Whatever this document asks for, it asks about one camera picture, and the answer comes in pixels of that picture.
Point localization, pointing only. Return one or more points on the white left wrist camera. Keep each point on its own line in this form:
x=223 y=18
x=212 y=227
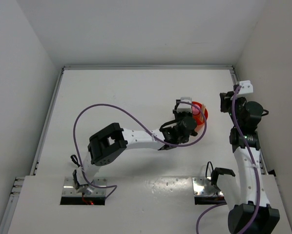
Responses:
x=183 y=105

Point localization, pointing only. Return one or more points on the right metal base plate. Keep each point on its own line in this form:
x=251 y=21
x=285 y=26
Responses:
x=202 y=187

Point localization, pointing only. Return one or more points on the pink round eraser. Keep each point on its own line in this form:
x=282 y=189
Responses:
x=196 y=109

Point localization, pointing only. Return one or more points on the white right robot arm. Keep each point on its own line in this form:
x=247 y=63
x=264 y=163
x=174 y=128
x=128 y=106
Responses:
x=250 y=210

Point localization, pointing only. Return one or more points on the orange round divided container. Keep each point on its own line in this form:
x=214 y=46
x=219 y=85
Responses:
x=198 y=116

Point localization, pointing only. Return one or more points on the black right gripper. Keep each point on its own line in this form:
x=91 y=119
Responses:
x=226 y=99

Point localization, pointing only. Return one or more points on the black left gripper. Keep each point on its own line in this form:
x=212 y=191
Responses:
x=176 y=114

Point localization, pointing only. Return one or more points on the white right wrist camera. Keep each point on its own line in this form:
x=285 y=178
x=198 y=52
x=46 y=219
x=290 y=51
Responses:
x=243 y=88

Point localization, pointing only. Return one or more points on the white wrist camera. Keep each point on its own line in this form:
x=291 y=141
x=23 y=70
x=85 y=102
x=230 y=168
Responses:
x=243 y=88
x=183 y=105

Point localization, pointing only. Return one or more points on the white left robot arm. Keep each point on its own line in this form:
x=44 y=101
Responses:
x=107 y=144

